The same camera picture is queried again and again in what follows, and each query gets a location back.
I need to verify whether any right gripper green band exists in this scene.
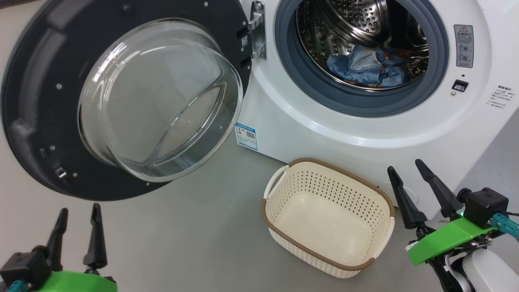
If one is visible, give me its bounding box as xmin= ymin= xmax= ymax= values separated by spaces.
xmin=387 ymin=159 xmax=497 ymax=292

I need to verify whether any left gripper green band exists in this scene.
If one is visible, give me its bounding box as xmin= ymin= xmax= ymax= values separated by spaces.
xmin=36 ymin=203 xmax=118 ymax=292

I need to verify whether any blue bear print garment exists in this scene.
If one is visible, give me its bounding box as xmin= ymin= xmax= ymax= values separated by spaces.
xmin=375 ymin=47 xmax=410 ymax=88
xmin=326 ymin=44 xmax=386 ymax=82

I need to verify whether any black round glass washer door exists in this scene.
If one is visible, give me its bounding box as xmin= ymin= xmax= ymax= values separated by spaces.
xmin=0 ymin=0 xmax=260 ymax=202

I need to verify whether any cream perforated basket brown rim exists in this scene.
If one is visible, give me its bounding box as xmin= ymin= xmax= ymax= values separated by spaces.
xmin=261 ymin=157 xmax=396 ymax=279

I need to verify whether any grey rubber door gasket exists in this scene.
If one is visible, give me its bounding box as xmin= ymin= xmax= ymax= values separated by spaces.
xmin=275 ymin=0 xmax=450 ymax=118

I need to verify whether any white front-load washing machine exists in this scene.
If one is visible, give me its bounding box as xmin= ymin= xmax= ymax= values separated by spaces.
xmin=235 ymin=0 xmax=519 ymax=219

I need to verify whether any metal door hinge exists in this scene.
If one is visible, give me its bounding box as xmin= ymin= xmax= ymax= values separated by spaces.
xmin=248 ymin=1 xmax=268 ymax=60

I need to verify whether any round white filter cover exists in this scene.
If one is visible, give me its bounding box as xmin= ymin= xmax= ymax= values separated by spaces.
xmin=375 ymin=182 xmax=418 ymax=207

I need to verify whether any printed text label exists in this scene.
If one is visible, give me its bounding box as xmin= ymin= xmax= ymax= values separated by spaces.
xmin=490 ymin=84 xmax=515 ymax=110

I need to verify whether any grey warning sticker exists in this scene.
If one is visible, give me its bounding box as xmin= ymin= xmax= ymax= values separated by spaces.
xmin=453 ymin=24 xmax=474 ymax=69

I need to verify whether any blue energy label sticker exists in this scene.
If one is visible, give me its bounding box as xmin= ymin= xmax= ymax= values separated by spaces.
xmin=235 ymin=123 xmax=259 ymax=151

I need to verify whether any steel washer drum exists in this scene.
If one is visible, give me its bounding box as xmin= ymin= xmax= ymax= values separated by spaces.
xmin=296 ymin=0 xmax=429 ymax=92

